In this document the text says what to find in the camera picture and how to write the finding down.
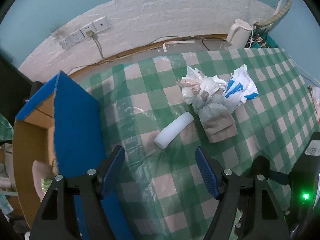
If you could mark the blue cardboard box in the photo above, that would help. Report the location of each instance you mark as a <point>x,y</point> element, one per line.
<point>57,149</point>

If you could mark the white blue plastic bag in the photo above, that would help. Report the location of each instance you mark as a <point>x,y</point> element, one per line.
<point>240,88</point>

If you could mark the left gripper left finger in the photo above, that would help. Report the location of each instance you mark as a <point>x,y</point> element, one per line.
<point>108,171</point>

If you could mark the grey beige sock bundle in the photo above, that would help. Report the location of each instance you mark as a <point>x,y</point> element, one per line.
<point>215,118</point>

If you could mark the wall socket strip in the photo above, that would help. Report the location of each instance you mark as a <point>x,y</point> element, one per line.
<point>85,32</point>

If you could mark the white foam cylinder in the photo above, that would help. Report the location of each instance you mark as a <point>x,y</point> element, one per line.
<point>170,132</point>

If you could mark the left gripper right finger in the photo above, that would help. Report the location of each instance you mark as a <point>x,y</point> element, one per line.
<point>210,170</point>

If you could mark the green checkered tablecloth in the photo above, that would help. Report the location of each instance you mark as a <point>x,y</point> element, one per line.
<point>161,191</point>

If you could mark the white electric kettle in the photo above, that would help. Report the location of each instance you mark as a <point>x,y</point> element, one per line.
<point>238,35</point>

